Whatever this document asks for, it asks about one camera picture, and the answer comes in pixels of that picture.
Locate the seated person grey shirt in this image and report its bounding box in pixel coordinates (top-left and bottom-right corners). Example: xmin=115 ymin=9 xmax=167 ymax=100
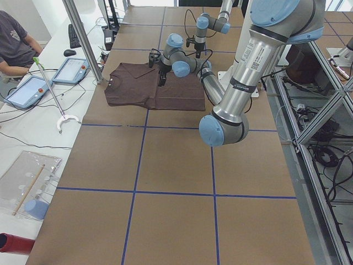
xmin=1 ymin=10 xmax=43 ymax=76

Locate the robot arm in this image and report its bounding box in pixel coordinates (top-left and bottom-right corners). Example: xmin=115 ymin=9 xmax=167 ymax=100
xmin=149 ymin=1 xmax=325 ymax=146
xmin=193 ymin=0 xmax=234 ymax=59

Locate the black computer mouse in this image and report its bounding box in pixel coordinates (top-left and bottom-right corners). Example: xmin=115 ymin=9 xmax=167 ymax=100
xmin=63 ymin=49 xmax=77 ymax=57

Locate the red cylinder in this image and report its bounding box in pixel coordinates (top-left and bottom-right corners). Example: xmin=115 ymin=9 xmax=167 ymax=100
xmin=1 ymin=233 xmax=35 ymax=255

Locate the white reacher grabber tool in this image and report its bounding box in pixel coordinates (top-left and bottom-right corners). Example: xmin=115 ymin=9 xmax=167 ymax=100
xmin=33 ymin=57 xmax=81 ymax=134

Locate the clear plastic tray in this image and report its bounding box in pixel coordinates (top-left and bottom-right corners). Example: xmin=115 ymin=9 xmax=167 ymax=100
xmin=1 ymin=151 xmax=62 ymax=220

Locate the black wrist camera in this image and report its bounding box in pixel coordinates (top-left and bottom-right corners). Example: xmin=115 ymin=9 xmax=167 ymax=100
xmin=148 ymin=49 xmax=161 ymax=68
xmin=186 ymin=37 xmax=195 ymax=47

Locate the blue plastic cup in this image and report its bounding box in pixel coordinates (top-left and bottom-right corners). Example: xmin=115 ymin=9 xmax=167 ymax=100
xmin=24 ymin=199 xmax=49 ymax=220

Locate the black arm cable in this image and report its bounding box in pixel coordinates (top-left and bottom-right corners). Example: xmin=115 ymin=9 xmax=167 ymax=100
xmin=184 ymin=9 xmax=218 ymax=39
xmin=150 ymin=48 xmax=253 ymax=114

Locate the wooden stick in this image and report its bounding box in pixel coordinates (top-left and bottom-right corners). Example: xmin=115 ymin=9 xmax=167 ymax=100
xmin=12 ymin=164 xmax=45 ymax=216

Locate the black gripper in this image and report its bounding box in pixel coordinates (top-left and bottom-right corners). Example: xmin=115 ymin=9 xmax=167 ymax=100
xmin=195 ymin=43 xmax=205 ymax=58
xmin=158 ymin=62 xmax=170 ymax=87

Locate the far blue teach pendant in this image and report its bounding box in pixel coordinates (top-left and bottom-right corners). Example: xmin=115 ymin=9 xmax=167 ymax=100
xmin=52 ymin=57 xmax=89 ymax=84

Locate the black box white label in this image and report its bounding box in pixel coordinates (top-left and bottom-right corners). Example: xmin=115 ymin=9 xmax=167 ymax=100
xmin=103 ymin=29 xmax=114 ymax=51

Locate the near blue teach pendant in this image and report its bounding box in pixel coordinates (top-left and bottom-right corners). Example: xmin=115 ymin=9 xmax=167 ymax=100
xmin=4 ymin=76 xmax=49 ymax=109

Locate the black keyboard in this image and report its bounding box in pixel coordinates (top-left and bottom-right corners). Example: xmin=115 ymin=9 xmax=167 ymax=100
xmin=68 ymin=24 xmax=81 ymax=49

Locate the aluminium truss frame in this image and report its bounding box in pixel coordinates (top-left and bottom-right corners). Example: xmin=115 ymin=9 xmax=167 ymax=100
xmin=271 ymin=10 xmax=353 ymax=265

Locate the white pedestal base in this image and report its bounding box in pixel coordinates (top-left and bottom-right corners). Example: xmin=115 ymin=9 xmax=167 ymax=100
xmin=217 ymin=0 xmax=265 ymax=98

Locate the aluminium frame post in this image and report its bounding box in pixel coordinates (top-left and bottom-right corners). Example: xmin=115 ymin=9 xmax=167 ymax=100
xmin=63 ymin=0 xmax=103 ymax=84

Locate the dark brown t-shirt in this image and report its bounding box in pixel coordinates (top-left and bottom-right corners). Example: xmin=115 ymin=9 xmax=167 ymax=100
xmin=105 ymin=63 xmax=205 ymax=111

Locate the blue teach pendant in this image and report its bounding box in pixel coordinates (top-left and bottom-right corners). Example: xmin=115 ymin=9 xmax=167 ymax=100
xmin=4 ymin=76 xmax=49 ymax=109
xmin=52 ymin=57 xmax=89 ymax=84

